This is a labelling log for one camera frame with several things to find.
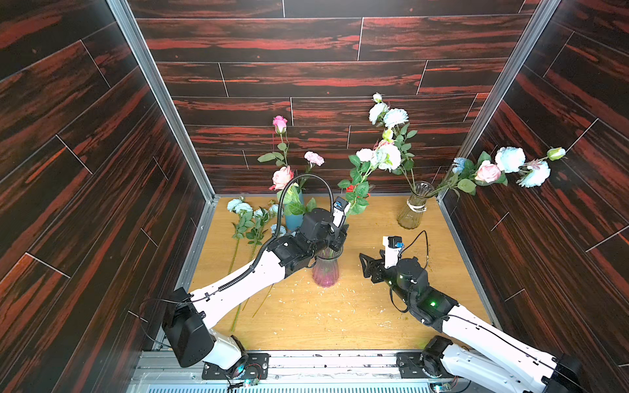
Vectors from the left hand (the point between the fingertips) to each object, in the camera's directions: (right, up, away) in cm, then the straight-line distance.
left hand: (345, 223), depth 74 cm
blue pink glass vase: (-5, -17, +17) cm, 25 cm away
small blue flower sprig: (-38, -1, +34) cm, 51 cm away
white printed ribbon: (+33, +5, +25) cm, 41 cm away
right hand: (+11, -9, +5) cm, 15 cm away
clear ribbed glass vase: (+32, +3, +31) cm, 45 cm away
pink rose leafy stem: (-16, +6, -2) cm, 17 cm away
